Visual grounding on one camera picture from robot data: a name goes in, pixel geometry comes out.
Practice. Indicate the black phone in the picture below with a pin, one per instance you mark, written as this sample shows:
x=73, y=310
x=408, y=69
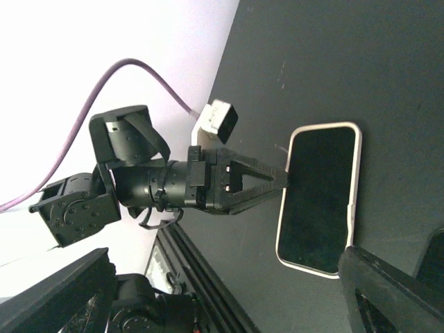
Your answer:
x=319, y=197

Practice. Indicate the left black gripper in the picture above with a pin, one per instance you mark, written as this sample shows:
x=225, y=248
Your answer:
x=220, y=180

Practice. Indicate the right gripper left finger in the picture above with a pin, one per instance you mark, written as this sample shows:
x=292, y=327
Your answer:
x=77, y=298

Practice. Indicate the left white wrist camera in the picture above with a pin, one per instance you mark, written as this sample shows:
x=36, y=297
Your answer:
x=214, y=125

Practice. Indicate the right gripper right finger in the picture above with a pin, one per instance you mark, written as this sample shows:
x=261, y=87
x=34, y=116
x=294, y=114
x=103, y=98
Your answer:
x=381, y=298

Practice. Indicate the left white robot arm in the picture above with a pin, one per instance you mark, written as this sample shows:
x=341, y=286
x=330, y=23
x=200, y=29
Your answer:
x=134, y=170

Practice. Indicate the black front rail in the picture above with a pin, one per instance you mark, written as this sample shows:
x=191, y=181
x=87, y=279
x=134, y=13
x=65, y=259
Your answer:
x=201, y=277

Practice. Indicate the black phone case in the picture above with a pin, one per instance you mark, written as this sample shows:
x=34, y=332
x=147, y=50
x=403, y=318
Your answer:
x=430, y=269

